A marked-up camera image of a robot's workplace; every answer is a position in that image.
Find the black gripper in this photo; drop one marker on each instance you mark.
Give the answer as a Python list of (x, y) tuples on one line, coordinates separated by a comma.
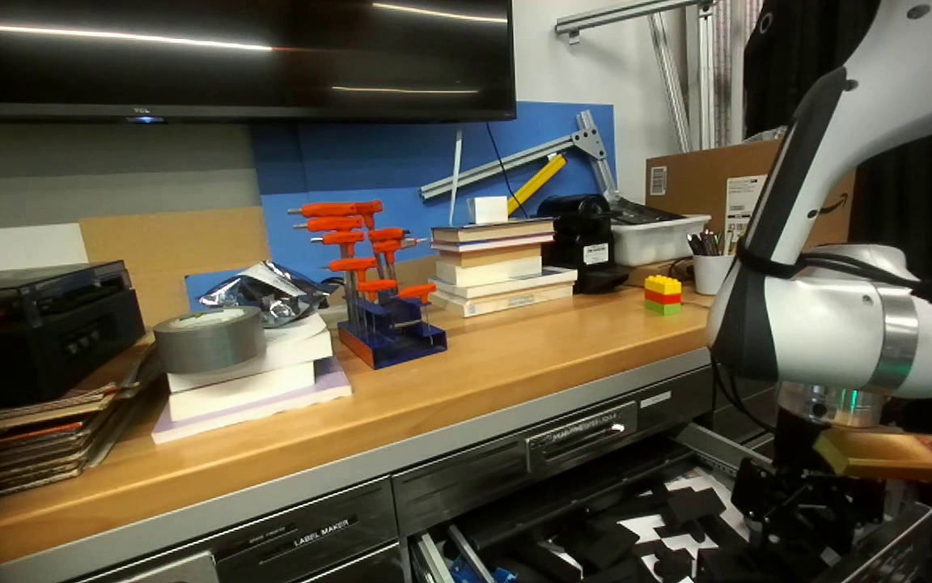
[(798, 449)]

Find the metal drawer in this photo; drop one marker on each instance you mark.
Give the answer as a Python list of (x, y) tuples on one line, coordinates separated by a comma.
[(898, 538)]

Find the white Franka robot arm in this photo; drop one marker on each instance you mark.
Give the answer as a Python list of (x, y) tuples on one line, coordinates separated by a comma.
[(833, 326)]

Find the white paper sheet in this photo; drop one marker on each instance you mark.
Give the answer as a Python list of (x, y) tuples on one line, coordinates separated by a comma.
[(650, 528)]

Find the white pen cup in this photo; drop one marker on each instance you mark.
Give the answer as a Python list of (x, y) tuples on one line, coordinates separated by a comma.
[(713, 277)]

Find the yellow red green brick stack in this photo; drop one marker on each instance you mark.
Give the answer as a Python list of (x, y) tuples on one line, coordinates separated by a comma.
[(666, 294)]

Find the white plastic bin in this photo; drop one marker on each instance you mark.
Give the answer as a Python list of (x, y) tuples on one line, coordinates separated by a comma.
[(656, 241)]

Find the brown cardboard shipping box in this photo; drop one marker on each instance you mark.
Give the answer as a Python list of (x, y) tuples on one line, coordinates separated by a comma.
[(695, 180)]

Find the black device with white label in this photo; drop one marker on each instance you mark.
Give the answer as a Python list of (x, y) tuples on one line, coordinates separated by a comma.
[(582, 238)]

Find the stack of books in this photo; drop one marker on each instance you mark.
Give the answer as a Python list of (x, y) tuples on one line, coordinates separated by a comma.
[(486, 271)]

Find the small white box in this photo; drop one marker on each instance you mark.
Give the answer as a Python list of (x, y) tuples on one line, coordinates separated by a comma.
[(493, 210)]

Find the orange hex keys blue stand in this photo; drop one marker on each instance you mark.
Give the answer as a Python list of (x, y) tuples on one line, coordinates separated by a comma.
[(389, 335)]

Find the thin silver rod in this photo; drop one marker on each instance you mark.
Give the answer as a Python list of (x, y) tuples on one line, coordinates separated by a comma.
[(456, 180)]

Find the lilac flat book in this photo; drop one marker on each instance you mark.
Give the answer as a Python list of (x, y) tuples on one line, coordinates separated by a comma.
[(273, 415)]

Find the crumpled silver foil bag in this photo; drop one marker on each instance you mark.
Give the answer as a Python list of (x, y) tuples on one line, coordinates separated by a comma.
[(273, 294)]

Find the brown cardboard sheet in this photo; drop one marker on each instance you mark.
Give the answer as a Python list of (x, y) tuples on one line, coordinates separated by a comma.
[(163, 261)]

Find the black flat screen monitor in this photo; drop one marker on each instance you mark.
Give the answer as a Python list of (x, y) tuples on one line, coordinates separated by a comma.
[(217, 67)]

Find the stack of dark folders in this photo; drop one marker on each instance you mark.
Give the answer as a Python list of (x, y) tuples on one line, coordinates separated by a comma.
[(47, 442)]

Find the black printer device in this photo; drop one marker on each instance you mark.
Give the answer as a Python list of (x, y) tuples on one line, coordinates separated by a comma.
[(33, 335)]

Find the gold brown wrist camera box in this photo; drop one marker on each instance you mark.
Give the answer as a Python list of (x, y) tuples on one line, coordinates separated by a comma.
[(898, 456)]

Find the metal stand frame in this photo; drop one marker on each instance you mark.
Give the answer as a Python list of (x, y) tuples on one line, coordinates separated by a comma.
[(617, 19)]

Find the blue wall board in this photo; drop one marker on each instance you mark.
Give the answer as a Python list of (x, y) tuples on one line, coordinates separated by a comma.
[(379, 151)]

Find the grey duct tape roll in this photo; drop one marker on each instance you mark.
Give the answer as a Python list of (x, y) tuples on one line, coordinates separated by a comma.
[(209, 340)]

